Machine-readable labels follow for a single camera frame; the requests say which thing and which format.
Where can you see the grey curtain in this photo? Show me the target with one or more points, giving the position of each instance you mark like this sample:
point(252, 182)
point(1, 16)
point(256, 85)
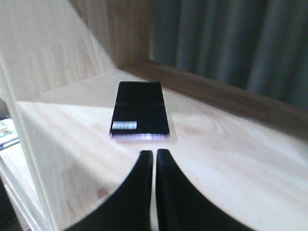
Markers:
point(256, 45)

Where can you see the wooden shelf unit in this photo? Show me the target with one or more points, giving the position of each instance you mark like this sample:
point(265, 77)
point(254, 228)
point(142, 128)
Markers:
point(60, 65)

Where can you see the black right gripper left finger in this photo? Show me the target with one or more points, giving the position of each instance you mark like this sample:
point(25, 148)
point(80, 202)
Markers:
point(128, 208)

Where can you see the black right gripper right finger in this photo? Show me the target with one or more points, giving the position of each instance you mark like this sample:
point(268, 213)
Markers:
point(181, 207)

